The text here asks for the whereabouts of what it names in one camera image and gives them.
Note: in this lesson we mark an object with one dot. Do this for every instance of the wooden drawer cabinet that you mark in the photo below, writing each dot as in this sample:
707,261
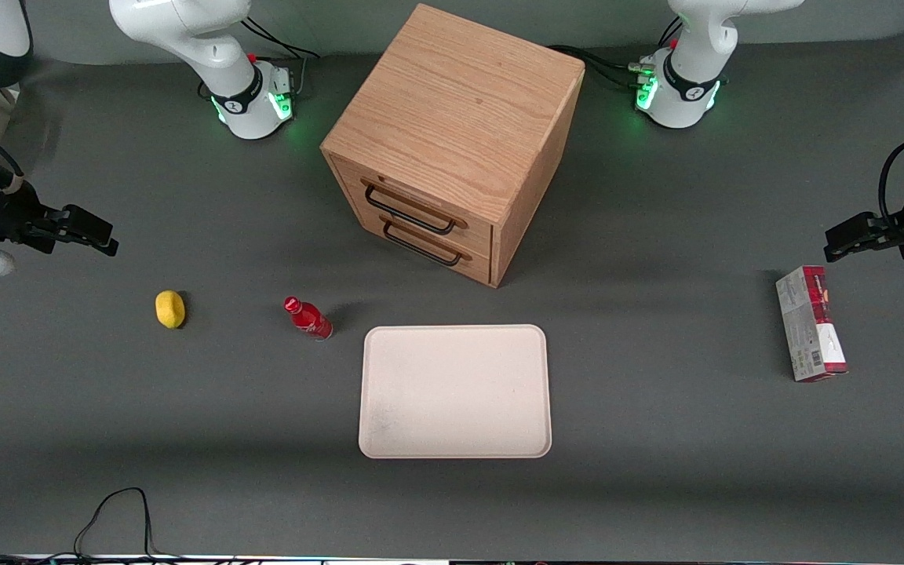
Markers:
460,102

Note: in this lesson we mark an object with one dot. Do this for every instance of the beige rectangular tray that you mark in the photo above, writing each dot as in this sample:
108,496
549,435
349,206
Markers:
456,392

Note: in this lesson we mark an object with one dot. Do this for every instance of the red and white carton box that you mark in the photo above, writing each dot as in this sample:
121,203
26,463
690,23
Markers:
809,326

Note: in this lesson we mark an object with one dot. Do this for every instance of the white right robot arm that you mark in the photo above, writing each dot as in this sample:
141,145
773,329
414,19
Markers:
240,102

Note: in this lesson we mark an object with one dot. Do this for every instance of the red coke bottle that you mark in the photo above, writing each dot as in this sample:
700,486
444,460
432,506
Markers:
311,320

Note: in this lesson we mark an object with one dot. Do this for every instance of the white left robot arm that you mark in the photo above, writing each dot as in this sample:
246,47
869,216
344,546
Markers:
687,86

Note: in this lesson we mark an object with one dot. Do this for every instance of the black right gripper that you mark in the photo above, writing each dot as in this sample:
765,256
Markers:
14,215

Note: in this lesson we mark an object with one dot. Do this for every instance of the yellow lemon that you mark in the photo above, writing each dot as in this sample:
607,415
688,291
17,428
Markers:
170,309

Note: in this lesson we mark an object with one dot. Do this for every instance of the wooden drawer front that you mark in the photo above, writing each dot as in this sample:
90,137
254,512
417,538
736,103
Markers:
475,235
477,265

